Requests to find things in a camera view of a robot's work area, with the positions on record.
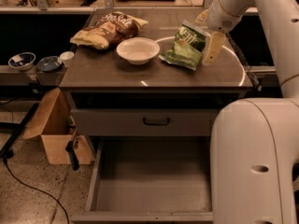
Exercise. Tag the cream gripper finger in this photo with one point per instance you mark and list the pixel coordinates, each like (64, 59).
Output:
(213, 47)
(201, 18)

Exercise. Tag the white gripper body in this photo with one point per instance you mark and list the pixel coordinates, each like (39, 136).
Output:
(219, 19)

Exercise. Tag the green jalapeno chip bag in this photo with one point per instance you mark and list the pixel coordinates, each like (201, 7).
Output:
(188, 46)

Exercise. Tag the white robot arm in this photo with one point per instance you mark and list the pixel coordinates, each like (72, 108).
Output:
(255, 141)

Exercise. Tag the grey drawer cabinet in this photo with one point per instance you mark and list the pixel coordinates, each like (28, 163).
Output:
(101, 79)

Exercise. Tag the brown sea salt chip bag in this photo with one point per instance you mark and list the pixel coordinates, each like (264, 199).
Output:
(109, 30)

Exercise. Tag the grey upper drawer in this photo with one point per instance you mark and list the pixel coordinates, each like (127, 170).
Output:
(137, 122)

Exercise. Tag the open grey lower drawer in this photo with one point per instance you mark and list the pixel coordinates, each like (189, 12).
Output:
(149, 181)

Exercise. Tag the white bowl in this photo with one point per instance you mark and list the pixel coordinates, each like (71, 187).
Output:
(138, 50)

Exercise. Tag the small white cup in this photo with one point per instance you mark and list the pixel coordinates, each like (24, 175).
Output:
(67, 57)

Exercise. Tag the dark blue bowl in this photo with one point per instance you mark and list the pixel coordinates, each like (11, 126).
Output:
(49, 64)

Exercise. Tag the cardboard box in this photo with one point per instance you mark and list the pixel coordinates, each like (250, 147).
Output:
(50, 123)

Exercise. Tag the blue patterned bowl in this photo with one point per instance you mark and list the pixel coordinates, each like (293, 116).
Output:
(23, 61)

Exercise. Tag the black handled tool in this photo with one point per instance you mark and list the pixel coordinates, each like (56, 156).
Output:
(71, 152)

